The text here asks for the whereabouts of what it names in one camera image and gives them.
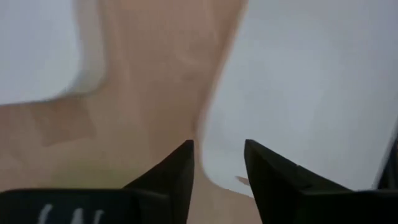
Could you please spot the white plastic basket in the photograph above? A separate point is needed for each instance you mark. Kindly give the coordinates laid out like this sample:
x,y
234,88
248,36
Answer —
x,y
37,46
311,93

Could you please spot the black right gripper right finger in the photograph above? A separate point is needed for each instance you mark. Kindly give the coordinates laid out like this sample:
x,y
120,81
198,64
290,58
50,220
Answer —
x,y
280,193

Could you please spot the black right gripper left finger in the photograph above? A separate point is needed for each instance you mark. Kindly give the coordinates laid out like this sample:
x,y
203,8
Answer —
x,y
161,199

